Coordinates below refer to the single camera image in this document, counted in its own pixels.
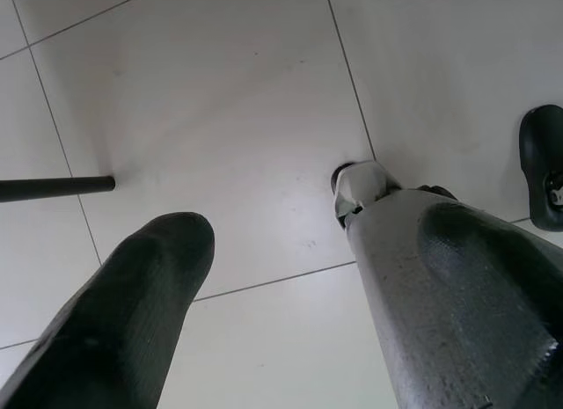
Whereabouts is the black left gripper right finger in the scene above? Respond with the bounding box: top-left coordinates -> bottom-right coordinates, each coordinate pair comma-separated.
420,201 -> 563,409

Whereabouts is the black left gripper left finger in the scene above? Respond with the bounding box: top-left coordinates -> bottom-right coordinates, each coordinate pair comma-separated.
0,211 -> 216,409

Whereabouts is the black metal table leg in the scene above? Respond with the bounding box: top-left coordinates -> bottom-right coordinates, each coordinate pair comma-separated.
0,174 -> 117,204

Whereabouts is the grey robot left leg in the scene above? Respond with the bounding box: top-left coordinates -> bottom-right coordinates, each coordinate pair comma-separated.
345,186 -> 553,409

